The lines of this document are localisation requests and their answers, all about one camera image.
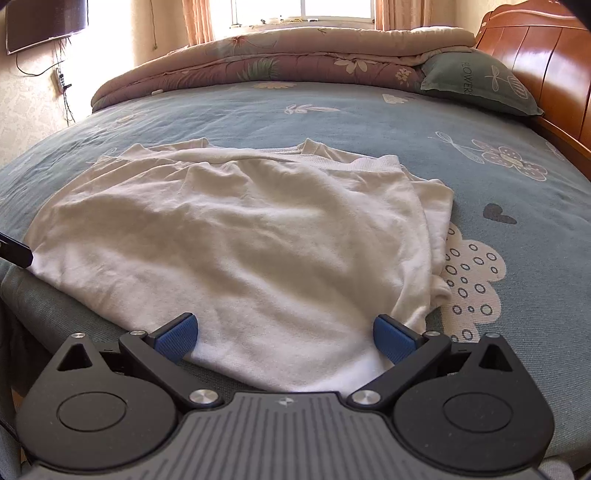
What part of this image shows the window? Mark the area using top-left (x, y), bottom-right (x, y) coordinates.
top-left (210, 0), bottom-right (377, 24)

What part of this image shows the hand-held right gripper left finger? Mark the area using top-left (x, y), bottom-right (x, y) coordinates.
top-left (56, 312), bottom-right (227, 411)

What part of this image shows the pink curtain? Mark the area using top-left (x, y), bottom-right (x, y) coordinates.
top-left (374, 0), bottom-right (416, 33)
top-left (182, 0), bottom-right (215, 47)

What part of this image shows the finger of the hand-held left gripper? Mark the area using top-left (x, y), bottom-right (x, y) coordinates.
top-left (0, 231), bottom-right (34, 268)

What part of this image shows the wooden headboard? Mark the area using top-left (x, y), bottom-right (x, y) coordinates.
top-left (475, 0), bottom-right (591, 178)

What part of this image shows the wall-mounted television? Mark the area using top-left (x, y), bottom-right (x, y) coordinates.
top-left (4, 0), bottom-right (89, 55)

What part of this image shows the green printed pillow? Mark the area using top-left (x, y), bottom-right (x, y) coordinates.
top-left (419, 48), bottom-right (544, 116)

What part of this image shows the black television cable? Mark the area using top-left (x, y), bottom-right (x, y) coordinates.
top-left (16, 39), bottom-right (77, 125)

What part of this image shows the folded pink floral quilt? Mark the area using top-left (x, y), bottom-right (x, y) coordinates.
top-left (90, 27), bottom-right (476, 114)

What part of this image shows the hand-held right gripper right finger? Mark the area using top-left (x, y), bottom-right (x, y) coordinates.
top-left (347, 316), bottom-right (515, 411)

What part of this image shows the blue floral bed sheet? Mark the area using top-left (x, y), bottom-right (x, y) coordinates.
top-left (0, 82), bottom-right (591, 480)

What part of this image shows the white printed sweatshirt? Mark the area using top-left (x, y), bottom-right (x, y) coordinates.
top-left (22, 137), bottom-right (455, 393)

